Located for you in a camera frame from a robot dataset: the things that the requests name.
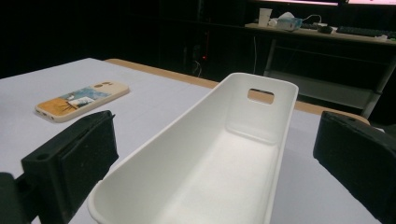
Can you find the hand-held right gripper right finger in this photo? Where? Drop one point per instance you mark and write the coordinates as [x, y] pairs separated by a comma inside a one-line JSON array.
[[358, 155]]

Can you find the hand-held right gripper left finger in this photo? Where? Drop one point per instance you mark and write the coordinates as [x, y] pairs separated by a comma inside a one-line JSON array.
[[77, 155]]

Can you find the small beige packet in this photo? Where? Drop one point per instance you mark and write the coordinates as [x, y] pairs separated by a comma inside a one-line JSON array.
[[81, 101]]

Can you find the white plastic bin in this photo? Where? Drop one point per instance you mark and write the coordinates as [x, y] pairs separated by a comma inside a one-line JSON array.
[[218, 174]]

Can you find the white table mat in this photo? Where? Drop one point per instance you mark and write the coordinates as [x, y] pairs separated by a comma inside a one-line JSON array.
[[155, 102]]

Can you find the black keyboard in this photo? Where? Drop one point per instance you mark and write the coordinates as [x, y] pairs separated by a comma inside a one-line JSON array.
[[361, 31]]

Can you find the monitor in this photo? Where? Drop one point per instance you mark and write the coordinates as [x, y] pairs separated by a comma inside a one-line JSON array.
[[295, 2], [373, 2]]

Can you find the white paper cup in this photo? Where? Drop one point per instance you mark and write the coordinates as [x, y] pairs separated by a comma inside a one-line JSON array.
[[265, 17]]

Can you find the white metal frame desk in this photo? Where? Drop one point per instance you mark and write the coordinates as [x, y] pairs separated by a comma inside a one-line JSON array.
[[311, 84]]

